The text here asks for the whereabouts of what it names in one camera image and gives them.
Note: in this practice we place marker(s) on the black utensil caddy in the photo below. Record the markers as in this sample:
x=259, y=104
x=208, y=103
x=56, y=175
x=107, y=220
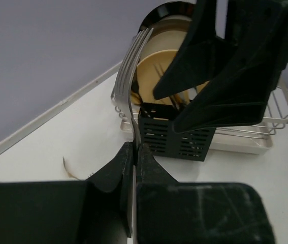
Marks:
x=155, y=124

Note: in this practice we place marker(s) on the all silver fork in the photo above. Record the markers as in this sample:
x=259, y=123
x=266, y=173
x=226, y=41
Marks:
x=123, y=99

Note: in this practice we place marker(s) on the brown rimmed beige plate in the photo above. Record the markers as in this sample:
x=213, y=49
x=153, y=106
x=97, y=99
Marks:
x=168, y=34

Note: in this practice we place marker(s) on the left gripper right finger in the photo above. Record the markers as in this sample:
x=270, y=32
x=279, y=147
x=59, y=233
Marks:
x=168, y=211

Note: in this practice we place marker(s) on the gold utensil green handle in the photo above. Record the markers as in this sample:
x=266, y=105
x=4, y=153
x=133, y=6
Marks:
x=75, y=171

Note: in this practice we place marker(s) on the wire dish rack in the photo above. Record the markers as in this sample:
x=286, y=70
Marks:
x=276, y=113

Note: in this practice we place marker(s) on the yellow plate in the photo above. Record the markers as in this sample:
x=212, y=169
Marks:
x=149, y=72

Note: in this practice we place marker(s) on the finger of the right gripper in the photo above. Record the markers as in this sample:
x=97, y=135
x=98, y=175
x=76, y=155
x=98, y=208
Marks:
x=199, y=58

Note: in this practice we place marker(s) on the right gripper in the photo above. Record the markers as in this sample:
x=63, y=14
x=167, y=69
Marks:
x=252, y=54

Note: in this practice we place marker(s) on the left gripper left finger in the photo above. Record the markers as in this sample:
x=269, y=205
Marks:
x=95, y=210

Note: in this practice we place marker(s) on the black patterned plate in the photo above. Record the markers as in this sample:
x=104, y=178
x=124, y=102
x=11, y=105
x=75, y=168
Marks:
x=170, y=10

